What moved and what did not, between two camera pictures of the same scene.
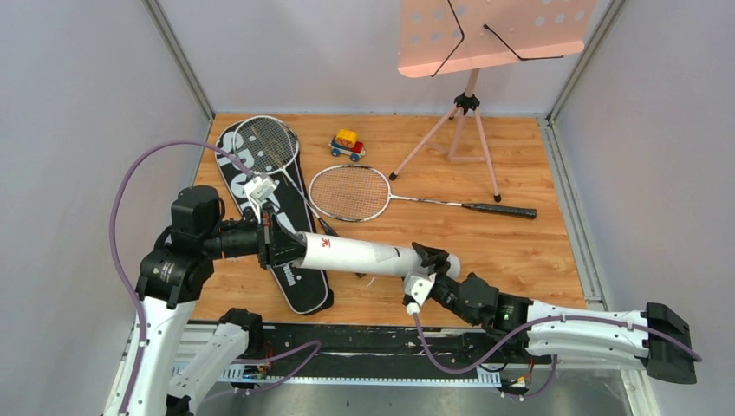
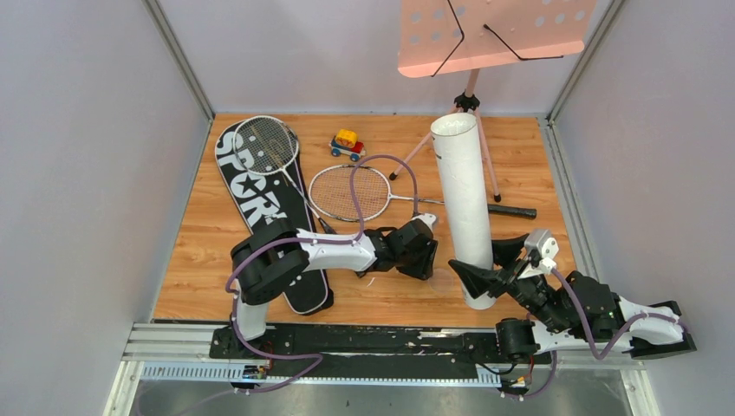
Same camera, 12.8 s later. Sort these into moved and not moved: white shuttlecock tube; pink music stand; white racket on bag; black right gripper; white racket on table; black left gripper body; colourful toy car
Moved: white shuttlecock tube; black left gripper body; black right gripper
Not moved: white racket on table; colourful toy car; pink music stand; white racket on bag
